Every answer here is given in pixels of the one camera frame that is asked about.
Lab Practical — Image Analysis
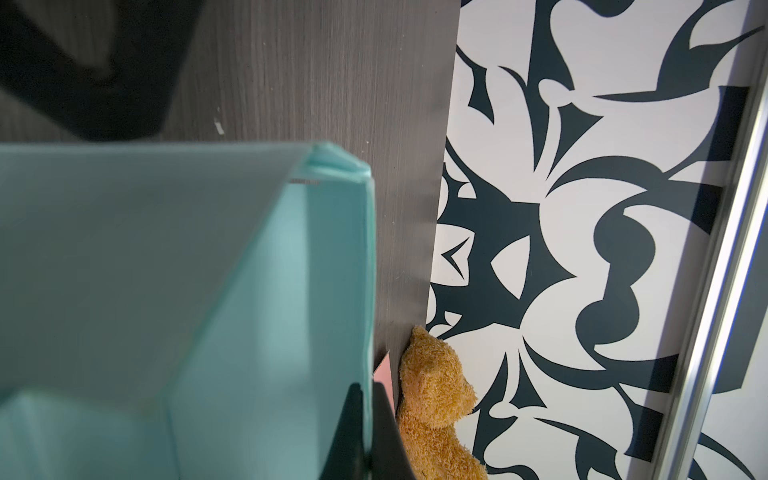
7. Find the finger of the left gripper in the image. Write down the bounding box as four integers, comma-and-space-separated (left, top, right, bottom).
1, 1, 203, 141

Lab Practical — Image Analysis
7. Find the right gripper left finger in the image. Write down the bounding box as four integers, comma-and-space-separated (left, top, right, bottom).
319, 383, 365, 480

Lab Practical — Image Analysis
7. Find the pink flat paper box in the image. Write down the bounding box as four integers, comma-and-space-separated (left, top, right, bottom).
373, 351, 396, 413

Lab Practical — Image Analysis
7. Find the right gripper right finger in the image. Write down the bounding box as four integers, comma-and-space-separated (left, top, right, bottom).
371, 382, 416, 480

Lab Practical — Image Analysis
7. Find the light blue paper box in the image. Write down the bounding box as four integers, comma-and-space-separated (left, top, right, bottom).
1, 143, 376, 479

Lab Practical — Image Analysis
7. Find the brown teddy bear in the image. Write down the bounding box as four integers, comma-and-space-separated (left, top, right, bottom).
396, 326, 488, 479

